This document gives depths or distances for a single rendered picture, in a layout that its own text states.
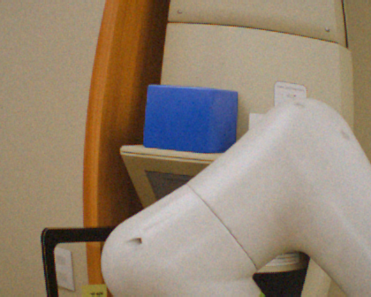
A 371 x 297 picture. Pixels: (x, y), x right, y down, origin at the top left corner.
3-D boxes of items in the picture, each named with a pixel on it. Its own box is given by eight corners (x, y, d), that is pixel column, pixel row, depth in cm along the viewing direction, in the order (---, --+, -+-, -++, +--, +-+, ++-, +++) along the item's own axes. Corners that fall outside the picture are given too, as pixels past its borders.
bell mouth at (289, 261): (243, 256, 177) (247, 228, 176) (323, 257, 169) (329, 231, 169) (203, 269, 161) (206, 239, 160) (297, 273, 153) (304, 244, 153)
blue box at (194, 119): (172, 146, 160) (177, 86, 160) (236, 152, 156) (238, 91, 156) (141, 148, 151) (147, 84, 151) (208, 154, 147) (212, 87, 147)
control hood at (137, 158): (149, 209, 163) (153, 144, 162) (331, 223, 149) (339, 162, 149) (116, 213, 152) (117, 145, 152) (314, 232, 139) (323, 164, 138)
